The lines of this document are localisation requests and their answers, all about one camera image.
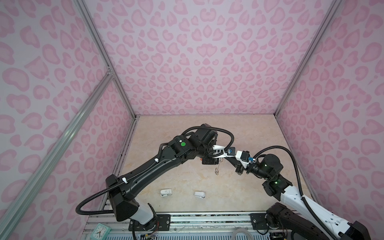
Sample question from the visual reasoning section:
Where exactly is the silver carabiner keyring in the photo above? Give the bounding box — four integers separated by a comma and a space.
215, 158, 223, 176

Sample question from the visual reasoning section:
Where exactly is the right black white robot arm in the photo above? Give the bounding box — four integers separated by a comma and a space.
223, 151, 371, 240

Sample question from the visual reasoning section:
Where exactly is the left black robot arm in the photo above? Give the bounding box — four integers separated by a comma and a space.
106, 124, 218, 225

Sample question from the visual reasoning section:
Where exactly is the right white key tag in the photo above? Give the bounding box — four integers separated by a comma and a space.
194, 191, 206, 199

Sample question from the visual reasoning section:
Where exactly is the white key tag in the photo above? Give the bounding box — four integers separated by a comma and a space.
160, 189, 173, 198
194, 191, 206, 199

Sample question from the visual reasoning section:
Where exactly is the left white key tag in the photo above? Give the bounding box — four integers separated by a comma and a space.
160, 189, 173, 198

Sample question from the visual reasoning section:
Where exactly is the clear plastic tube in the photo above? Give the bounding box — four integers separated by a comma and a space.
230, 227, 255, 240

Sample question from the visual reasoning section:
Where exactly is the small green clock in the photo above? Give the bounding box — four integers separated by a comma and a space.
90, 224, 111, 240

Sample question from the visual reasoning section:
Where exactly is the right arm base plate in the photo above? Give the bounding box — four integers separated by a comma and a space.
250, 213, 270, 231

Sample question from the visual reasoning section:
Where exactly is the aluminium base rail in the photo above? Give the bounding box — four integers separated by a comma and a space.
78, 210, 331, 240

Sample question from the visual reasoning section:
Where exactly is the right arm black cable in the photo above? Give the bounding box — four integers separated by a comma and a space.
252, 145, 337, 240

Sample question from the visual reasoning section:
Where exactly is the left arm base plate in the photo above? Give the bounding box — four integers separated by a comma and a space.
129, 214, 171, 232

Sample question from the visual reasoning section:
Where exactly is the diagonal aluminium frame bar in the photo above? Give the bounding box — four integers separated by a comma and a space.
1, 73, 114, 240

